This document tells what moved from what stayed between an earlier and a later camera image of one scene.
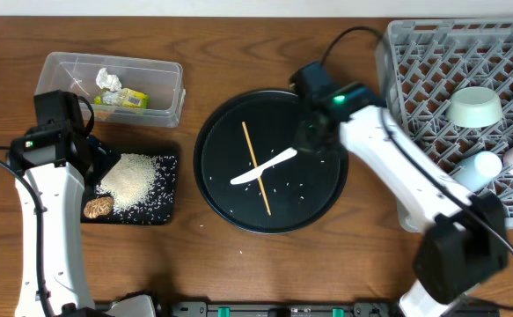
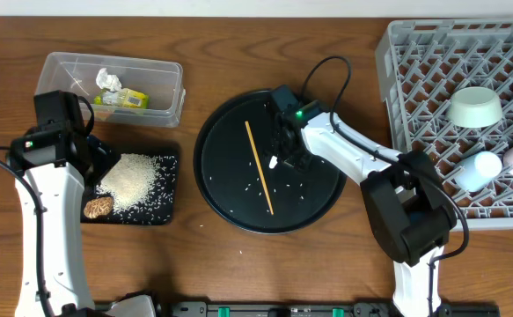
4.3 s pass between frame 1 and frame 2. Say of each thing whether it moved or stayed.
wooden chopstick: moved
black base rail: stayed
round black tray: stayed
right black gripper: moved
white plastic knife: moved
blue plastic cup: stayed
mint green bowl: stayed
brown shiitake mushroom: stayed
